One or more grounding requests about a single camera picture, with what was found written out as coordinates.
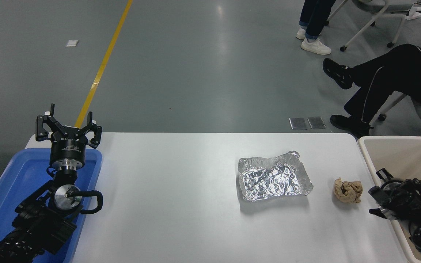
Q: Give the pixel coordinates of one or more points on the foil plate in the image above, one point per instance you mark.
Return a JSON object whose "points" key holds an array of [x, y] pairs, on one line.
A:
{"points": [[269, 179]]}

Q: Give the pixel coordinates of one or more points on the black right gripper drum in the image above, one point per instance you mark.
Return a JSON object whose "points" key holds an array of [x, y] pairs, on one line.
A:
{"points": [[402, 199]]}

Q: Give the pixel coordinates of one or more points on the standing person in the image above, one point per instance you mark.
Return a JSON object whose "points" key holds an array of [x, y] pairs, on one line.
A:
{"points": [[314, 22]]}

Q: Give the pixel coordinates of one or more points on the seated person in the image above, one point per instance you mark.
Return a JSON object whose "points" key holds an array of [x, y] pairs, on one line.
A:
{"points": [[397, 73]]}

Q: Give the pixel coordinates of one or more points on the blue plastic tray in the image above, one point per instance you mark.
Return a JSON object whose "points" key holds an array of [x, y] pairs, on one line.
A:
{"points": [[13, 175]]}

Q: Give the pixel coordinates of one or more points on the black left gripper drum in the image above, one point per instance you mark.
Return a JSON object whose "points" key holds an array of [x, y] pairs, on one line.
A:
{"points": [[68, 151]]}

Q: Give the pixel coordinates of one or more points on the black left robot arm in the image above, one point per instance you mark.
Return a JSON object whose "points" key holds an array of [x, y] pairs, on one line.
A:
{"points": [[38, 223]]}

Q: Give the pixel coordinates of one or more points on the metal floor plate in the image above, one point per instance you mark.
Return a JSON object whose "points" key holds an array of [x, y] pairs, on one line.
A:
{"points": [[298, 123], [317, 122]]}

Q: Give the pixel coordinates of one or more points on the large pale plastic bin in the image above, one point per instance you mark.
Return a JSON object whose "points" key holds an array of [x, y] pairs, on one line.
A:
{"points": [[408, 157]]}

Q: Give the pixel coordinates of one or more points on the crumpled tan paper ball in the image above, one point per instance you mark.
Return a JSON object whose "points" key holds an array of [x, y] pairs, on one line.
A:
{"points": [[347, 190]]}

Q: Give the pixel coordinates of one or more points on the white wheeled chair frame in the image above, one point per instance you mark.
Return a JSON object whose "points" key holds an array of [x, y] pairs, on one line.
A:
{"points": [[371, 22]]}

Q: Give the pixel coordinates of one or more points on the white power strip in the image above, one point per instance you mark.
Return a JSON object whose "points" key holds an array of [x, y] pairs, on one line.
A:
{"points": [[414, 15]]}

